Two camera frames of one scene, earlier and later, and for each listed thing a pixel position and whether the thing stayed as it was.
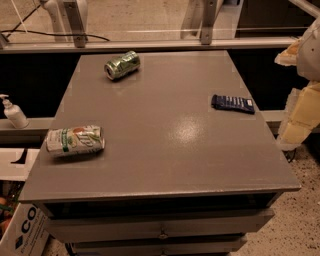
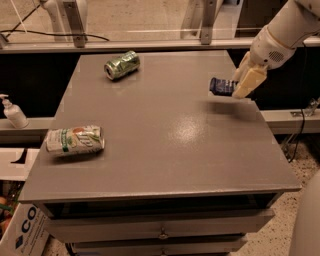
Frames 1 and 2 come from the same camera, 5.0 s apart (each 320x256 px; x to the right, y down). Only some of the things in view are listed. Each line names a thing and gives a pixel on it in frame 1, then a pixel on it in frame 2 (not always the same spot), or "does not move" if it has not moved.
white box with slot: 16,171 does not move
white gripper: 310,55 -> 267,52
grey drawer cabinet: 176,176 does not move
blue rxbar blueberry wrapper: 232,103 -> 222,87
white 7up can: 74,140 does not move
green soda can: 122,66 does not move
